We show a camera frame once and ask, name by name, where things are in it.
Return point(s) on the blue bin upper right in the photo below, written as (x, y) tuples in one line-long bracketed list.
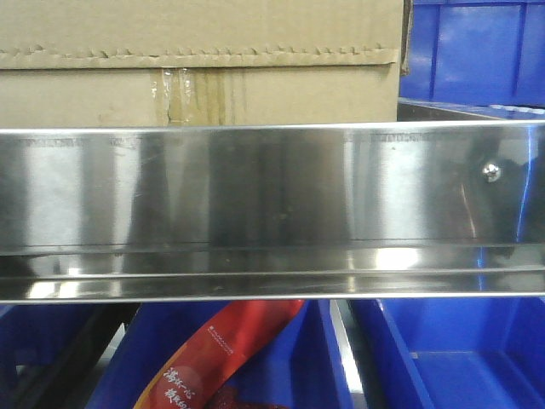
[(477, 53)]

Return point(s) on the red snack bag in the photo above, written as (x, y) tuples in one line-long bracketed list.
[(224, 343)]

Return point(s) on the blue bin lower right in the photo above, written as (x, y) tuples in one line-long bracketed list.
[(456, 352)]

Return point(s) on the blue bin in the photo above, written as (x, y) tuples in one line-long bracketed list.
[(456, 352), (34, 335), (300, 368), (477, 53)]

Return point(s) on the stainless steel shelf rail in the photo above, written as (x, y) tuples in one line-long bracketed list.
[(220, 213)]

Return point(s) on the blue bin lower left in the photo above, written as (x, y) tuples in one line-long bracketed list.
[(34, 335)]

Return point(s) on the silver rail screw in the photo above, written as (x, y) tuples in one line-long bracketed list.
[(491, 172)]

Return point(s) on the blue bin lower middle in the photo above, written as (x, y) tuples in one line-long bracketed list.
[(300, 368)]

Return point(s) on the brown cardboard carton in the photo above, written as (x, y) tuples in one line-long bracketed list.
[(172, 63)]

